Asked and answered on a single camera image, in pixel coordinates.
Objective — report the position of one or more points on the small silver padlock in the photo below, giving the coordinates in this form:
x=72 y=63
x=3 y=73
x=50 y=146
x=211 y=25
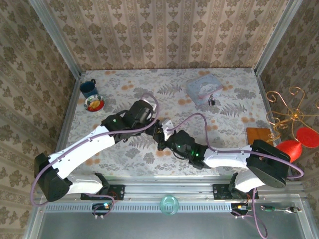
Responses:
x=211 y=101

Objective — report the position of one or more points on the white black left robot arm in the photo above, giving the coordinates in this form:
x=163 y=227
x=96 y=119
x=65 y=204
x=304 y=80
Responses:
x=82 y=149

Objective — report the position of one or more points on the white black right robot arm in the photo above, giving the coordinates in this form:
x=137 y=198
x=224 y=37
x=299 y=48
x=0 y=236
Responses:
x=224 y=157

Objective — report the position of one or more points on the floral tablecloth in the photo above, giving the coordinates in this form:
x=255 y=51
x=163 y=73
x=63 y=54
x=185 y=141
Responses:
x=149 y=82

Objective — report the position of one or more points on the orange fruit pieces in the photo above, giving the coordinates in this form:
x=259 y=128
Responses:
x=95 y=104

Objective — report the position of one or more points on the small patterned bowl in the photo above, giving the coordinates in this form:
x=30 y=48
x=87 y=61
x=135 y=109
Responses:
x=87 y=104

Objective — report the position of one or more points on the blue enamel mug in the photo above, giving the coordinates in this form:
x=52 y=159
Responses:
x=87 y=88

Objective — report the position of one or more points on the clear glass cup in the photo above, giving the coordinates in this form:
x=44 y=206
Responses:
x=169 y=205

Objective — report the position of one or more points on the pastel cartoon tin box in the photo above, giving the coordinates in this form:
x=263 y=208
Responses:
x=203 y=85

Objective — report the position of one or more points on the brown wooden board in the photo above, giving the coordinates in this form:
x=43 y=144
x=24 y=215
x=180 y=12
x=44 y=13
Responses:
x=256 y=134

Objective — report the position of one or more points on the grey metal shelf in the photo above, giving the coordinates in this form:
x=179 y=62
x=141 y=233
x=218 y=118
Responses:
x=174 y=226

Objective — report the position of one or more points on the small circuit board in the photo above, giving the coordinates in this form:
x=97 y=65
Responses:
x=102 y=207
x=240 y=207

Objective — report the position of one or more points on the red hourglass shaped ornament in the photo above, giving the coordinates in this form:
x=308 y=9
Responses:
x=291 y=149

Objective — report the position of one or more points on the small metal tool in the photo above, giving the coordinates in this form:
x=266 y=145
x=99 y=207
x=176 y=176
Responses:
x=294 y=209

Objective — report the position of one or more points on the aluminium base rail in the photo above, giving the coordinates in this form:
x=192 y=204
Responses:
x=169 y=188

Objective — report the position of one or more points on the aluminium side rail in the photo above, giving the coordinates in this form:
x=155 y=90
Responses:
x=68 y=117
x=264 y=99

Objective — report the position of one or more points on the aluminium frame post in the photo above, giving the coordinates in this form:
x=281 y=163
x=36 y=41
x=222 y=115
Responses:
x=274 y=37
x=57 y=35

